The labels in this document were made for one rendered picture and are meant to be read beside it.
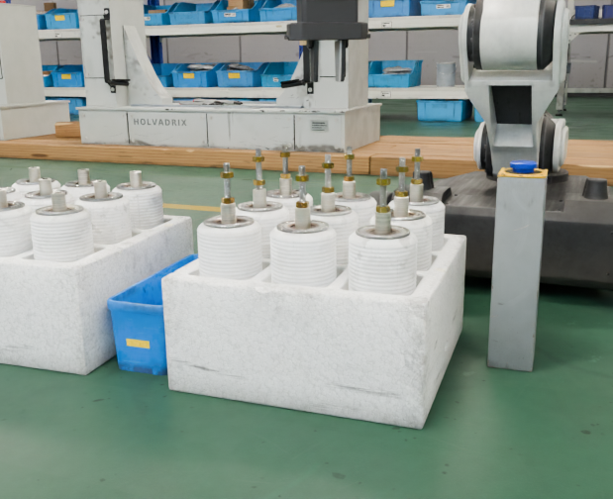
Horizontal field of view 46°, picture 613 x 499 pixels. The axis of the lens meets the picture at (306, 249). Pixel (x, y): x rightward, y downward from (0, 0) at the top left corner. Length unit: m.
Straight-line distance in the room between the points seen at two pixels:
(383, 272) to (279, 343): 0.18
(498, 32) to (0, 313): 1.01
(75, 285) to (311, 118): 2.21
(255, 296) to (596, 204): 0.76
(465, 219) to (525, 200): 0.38
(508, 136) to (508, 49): 0.28
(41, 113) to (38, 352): 3.31
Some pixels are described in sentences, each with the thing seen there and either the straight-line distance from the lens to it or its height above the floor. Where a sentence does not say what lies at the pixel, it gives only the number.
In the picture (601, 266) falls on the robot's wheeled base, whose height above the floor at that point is 0.09.
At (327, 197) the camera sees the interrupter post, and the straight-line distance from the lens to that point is 1.13.
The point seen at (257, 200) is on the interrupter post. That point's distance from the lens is 1.17.
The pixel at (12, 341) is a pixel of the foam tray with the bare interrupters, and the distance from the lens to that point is 1.28.
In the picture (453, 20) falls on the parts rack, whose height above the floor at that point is 0.75.
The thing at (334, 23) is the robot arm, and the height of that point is 0.54.
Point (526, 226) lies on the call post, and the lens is 1.13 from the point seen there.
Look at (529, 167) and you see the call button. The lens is 1.13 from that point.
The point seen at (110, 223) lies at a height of 0.21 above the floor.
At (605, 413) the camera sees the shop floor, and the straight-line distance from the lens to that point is 1.11.
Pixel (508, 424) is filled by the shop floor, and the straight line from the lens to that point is 1.04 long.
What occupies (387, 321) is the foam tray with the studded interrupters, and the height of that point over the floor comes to 0.15.
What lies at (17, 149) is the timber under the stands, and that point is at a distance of 4.10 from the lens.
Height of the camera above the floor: 0.49
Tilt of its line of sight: 15 degrees down
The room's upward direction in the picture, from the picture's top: 1 degrees counter-clockwise
